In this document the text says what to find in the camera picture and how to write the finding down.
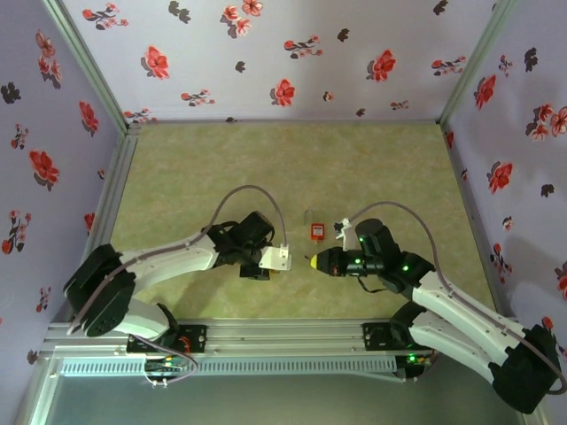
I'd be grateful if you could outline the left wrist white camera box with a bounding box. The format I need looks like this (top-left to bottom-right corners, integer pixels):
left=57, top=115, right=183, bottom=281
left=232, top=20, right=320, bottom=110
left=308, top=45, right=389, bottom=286
left=258, top=244, right=294, bottom=272

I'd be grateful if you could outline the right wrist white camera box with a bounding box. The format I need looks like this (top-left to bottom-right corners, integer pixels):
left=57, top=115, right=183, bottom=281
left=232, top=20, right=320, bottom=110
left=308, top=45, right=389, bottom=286
left=334, top=215, right=356, bottom=250

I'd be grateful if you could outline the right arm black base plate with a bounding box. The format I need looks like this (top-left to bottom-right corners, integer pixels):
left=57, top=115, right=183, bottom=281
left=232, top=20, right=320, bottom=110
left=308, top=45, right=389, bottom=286
left=361, top=321, right=444, bottom=353

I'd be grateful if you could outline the aluminium frame rail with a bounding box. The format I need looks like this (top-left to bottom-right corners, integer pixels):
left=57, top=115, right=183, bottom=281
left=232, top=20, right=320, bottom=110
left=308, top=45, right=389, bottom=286
left=42, top=317, right=531, bottom=358
left=73, top=122, right=144, bottom=322
left=128, top=117, right=444, bottom=127

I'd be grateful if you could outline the aluminium frame post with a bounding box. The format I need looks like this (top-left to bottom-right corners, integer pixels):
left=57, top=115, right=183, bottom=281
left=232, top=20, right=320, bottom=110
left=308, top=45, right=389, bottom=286
left=437, top=0, right=520, bottom=126
left=42, top=0, right=132, bottom=132

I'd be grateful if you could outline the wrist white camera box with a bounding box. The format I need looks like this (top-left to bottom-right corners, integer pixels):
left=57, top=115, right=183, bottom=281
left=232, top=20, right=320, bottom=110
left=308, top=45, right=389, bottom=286
left=258, top=244, right=294, bottom=272
left=334, top=215, right=356, bottom=250

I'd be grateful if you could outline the grey slotted cable duct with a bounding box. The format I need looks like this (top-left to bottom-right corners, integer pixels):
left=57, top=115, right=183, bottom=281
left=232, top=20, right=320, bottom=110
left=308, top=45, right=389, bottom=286
left=58, top=356, right=399, bottom=378

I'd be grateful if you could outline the red padlock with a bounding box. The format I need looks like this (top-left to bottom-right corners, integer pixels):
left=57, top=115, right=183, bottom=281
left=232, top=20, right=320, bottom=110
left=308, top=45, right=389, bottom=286
left=303, top=209, right=326, bottom=242

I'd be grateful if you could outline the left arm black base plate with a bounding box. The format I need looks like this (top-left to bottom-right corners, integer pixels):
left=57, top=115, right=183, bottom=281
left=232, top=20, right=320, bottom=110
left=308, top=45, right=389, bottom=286
left=126, top=324, right=209, bottom=355

